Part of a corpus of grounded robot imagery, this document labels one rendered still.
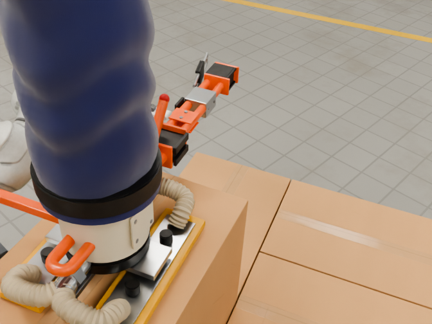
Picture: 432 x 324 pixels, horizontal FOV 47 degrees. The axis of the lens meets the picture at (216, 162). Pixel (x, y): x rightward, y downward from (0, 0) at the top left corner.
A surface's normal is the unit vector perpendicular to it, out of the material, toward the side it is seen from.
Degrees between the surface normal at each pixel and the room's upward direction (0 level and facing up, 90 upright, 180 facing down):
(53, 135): 89
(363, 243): 0
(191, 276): 0
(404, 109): 0
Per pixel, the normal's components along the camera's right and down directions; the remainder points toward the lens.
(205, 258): 0.04, -0.78
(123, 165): 0.53, 0.56
